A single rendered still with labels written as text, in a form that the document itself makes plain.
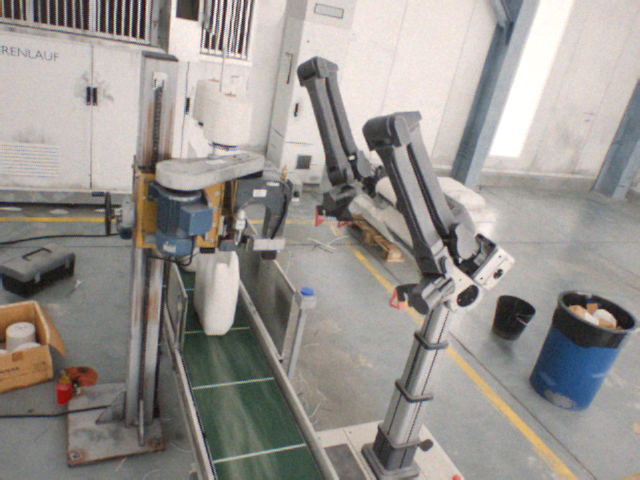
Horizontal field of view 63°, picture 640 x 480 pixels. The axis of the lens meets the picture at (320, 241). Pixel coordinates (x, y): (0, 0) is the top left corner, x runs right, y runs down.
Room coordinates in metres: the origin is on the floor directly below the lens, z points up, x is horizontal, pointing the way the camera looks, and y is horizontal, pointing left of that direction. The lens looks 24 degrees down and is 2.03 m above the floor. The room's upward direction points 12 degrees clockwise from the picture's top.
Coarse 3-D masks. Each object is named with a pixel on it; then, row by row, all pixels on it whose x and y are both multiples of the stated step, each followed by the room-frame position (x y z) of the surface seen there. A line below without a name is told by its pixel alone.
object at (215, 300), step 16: (208, 256) 2.30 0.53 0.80; (224, 256) 2.27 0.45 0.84; (208, 272) 2.26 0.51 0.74; (224, 272) 2.24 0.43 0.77; (208, 288) 2.24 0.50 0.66; (224, 288) 2.23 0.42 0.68; (208, 304) 2.22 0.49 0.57; (224, 304) 2.23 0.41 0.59; (208, 320) 2.22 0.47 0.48; (224, 320) 2.24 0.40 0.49
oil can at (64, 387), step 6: (60, 372) 2.01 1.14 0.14; (60, 378) 1.99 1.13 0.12; (66, 378) 1.96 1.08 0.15; (60, 384) 1.95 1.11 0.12; (66, 384) 1.96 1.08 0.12; (60, 390) 1.94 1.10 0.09; (66, 390) 1.95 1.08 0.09; (60, 396) 1.94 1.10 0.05; (66, 396) 1.95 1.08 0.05; (60, 402) 1.94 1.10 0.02; (66, 402) 1.95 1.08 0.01
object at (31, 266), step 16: (32, 256) 2.92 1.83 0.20; (48, 256) 2.96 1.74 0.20; (64, 256) 3.03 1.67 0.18; (0, 272) 2.76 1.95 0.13; (16, 272) 2.73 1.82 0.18; (32, 272) 2.77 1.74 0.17; (48, 272) 2.88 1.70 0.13; (64, 272) 3.02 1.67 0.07; (16, 288) 2.73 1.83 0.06; (32, 288) 2.76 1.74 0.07
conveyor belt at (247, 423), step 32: (192, 288) 2.65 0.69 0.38; (192, 320) 2.34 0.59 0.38; (192, 352) 2.07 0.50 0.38; (224, 352) 2.13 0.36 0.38; (256, 352) 2.18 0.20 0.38; (192, 384) 1.85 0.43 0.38; (224, 384) 1.90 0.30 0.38; (256, 384) 1.94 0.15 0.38; (224, 416) 1.70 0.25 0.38; (256, 416) 1.74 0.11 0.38; (288, 416) 1.78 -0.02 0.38; (224, 448) 1.53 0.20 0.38; (256, 448) 1.57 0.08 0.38; (288, 448) 1.60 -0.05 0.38
